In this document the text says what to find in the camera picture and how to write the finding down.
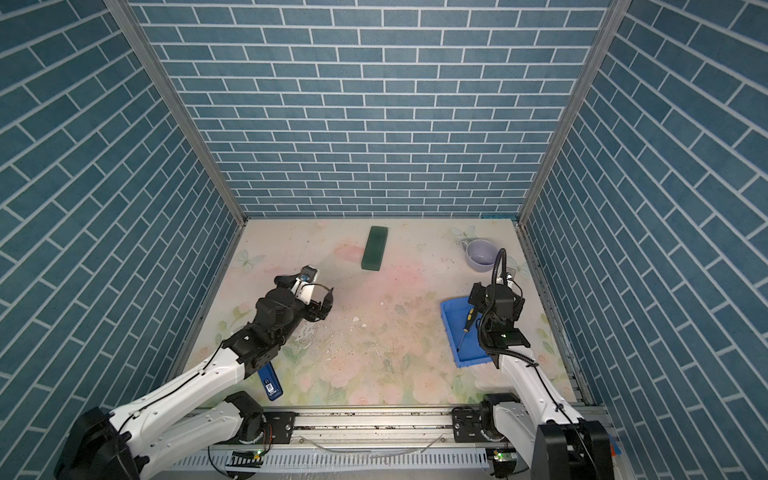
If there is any green rectangular block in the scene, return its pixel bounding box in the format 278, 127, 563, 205
361, 226, 388, 271

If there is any yellow black screwdriver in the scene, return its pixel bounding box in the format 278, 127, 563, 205
456, 307, 477, 352

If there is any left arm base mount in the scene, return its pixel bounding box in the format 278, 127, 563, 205
237, 411, 297, 446

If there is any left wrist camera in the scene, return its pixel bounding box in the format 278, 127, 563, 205
291, 265, 318, 304

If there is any blue black stapler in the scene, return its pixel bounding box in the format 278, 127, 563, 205
258, 362, 284, 401

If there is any lavender plastic cup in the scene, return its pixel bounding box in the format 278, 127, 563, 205
460, 238, 499, 273

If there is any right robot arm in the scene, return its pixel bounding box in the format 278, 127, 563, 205
468, 281, 615, 479

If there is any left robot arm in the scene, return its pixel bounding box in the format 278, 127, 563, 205
54, 282, 333, 479

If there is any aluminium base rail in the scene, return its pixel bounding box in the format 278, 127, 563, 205
122, 404, 625, 475

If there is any blue plastic bin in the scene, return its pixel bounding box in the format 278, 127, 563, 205
440, 297, 491, 368

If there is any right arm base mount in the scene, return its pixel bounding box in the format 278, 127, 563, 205
451, 406, 499, 443

